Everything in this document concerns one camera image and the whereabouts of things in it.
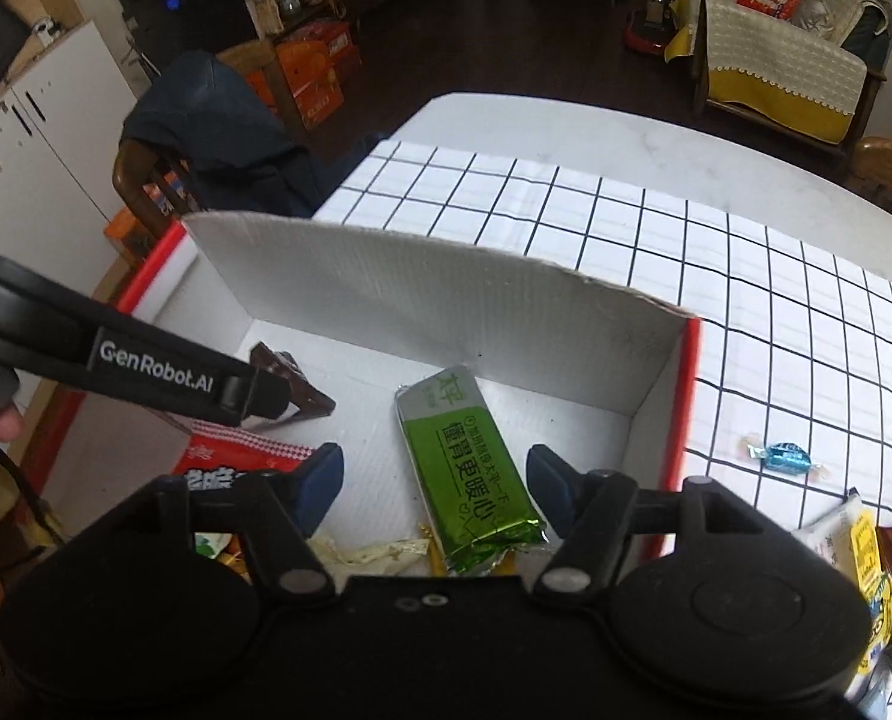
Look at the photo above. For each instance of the blue candy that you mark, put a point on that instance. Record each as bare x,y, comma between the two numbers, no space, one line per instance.
784,457

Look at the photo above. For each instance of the dark blue jacket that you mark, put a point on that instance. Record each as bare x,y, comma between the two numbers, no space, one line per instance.
213,120

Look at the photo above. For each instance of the black white checked tablecloth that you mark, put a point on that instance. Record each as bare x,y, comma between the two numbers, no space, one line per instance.
753,300

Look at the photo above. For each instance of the red toy car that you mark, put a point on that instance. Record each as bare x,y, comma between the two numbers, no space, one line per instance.
644,34

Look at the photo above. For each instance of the person's left hand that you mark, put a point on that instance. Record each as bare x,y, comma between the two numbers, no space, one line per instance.
5,424

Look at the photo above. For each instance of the white cabinet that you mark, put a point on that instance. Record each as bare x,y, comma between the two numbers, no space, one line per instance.
41,157

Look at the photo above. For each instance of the sofa with cream cover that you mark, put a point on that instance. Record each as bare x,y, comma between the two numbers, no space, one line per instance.
775,60

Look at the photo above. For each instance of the green snack packet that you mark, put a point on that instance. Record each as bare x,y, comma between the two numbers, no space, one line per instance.
468,465

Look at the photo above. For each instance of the red cardboard box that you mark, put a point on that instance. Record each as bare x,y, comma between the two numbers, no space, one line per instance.
416,300

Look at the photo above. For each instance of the white blue snack packet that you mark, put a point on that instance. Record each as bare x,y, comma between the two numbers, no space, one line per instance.
835,540

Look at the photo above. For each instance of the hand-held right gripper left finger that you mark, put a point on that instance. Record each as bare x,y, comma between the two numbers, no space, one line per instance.
318,484

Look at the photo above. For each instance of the wooden chair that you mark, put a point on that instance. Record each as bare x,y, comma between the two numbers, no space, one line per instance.
134,180
888,165

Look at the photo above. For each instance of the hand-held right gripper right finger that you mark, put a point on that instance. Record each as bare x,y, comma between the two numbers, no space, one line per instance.
551,484

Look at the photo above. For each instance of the pale yellow snack packet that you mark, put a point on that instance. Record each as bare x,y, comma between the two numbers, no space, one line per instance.
371,555

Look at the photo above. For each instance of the dark brown snack packet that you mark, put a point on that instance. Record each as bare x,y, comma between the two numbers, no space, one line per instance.
296,373

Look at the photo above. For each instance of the black cabinet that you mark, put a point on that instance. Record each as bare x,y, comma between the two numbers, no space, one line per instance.
191,15

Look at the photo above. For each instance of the red chips packet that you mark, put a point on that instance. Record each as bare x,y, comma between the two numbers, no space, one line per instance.
243,454

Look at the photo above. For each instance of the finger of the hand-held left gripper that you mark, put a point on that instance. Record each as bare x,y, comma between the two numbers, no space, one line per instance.
269,397

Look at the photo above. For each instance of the yellow cartoon snack packet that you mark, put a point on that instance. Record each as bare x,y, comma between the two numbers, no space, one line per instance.
869,562

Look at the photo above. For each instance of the orange gift boxes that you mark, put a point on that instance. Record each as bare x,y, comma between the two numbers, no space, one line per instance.
318,82

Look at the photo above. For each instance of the orange printed carton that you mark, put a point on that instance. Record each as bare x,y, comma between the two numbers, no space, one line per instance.
127,229

